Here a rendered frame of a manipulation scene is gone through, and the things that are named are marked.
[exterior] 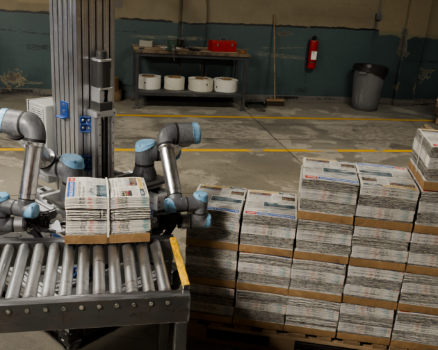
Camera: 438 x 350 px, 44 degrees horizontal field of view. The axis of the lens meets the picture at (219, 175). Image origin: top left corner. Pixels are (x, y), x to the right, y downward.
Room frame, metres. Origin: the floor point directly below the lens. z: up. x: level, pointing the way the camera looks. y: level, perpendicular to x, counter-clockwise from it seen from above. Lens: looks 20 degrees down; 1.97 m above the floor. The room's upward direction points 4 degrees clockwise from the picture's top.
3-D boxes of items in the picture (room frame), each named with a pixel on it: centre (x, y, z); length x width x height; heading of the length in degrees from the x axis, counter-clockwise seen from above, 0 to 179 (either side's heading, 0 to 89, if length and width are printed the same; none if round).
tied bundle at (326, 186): (2.78, -0.58, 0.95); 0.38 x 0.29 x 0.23; 173
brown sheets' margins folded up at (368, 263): (2.79, -0.44, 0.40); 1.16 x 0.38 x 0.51; 83
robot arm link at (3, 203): (2.34, 0.98, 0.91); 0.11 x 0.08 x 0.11; 76
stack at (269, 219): (2.79, -0.44, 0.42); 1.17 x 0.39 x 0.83; 83
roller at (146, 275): (2.09, 0.29, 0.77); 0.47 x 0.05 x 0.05; 13
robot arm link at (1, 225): (2.34, 1.00, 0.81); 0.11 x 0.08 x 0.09; 103
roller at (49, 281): (2.00, 0.67, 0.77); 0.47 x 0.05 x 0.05; 13
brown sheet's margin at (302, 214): (2.78, -0.58, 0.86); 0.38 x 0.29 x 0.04; 173
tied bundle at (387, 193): (2.74, -0.87, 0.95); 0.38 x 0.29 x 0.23; 173
